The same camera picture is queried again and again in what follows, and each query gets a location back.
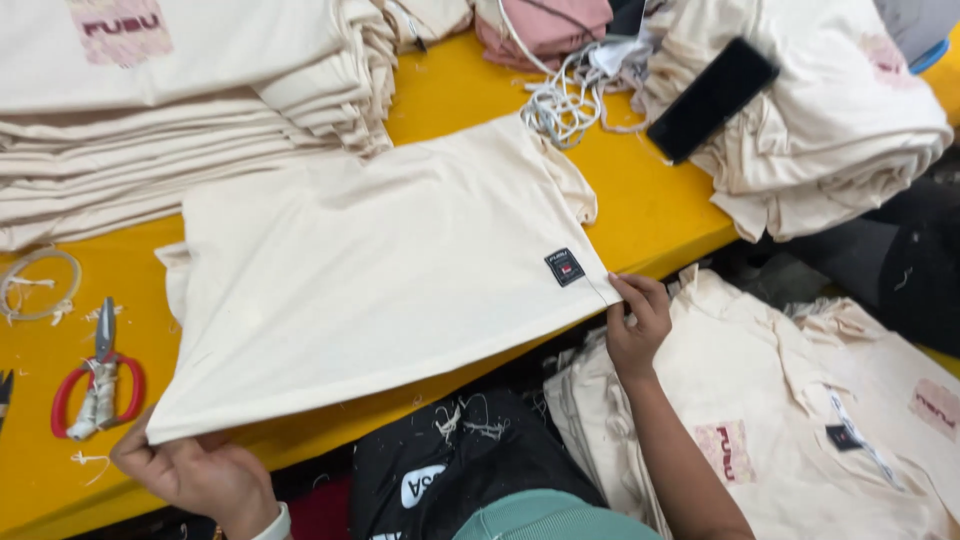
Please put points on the folded pink garment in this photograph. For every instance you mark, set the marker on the folded pink garment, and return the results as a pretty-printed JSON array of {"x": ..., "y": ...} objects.
[{"x": 544, "y": 30}]

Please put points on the pile of cream t-shirts under phone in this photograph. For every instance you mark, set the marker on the pile of cream t-shirts under phone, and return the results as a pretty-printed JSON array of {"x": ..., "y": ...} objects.
[{"x": 817, "y": 142}]

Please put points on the black thread snips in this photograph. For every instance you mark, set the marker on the black thread snips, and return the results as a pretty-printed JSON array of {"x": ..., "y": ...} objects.
[{"x": 4, "y": 394}]

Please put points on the white wristband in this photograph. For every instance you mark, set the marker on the white wristband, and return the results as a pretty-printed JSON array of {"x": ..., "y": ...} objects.
[{"x": 274, "y": 525}]

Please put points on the folded cream cloth with clip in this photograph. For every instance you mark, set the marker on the folded cream cloth with clip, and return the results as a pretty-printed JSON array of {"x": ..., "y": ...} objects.
[{"x": 427, "y": 21}]

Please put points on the stack of folded cream t-shirts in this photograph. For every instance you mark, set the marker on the stack of folded cream t-shirts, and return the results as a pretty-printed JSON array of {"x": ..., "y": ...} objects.
[{"x": 180, "y": 97}]

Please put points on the person's left hand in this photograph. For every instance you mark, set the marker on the person's left hand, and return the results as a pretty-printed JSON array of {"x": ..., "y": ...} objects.
[{"x": 199, "y": 472}]

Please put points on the cream t-shirt with black label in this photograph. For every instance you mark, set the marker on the cream t-shirt with black label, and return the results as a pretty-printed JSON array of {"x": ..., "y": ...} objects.
[{"x": 375, "y": 277}]

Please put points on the green ribbed clothing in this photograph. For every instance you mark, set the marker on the green ribbed clothing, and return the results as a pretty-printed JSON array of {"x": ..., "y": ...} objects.
[{"x": 551, "y": 517}]

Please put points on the blue-rimmed grey object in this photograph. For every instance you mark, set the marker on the blue-rimmed grey object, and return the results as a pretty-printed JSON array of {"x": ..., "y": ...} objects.
[{"x": 919, "y": 30}]

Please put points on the heap of unfolded cream t-shirts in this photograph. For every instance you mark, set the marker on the heap of unfolded cream t-shirts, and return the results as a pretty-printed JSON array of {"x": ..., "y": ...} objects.
[{"x": 795, "y": 420}]

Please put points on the person's left fingers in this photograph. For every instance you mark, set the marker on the person's left fingers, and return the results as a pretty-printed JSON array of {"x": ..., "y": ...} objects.
[{"x": 135, "y": 439}]

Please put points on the black smartphone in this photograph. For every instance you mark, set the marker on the black smartphone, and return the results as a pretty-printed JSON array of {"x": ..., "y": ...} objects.
[{"x": 712, "y": 99}]

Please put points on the person's right hand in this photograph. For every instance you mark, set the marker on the person's right hand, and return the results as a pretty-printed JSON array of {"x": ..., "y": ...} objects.
[{"x": 637, "y": 330}]

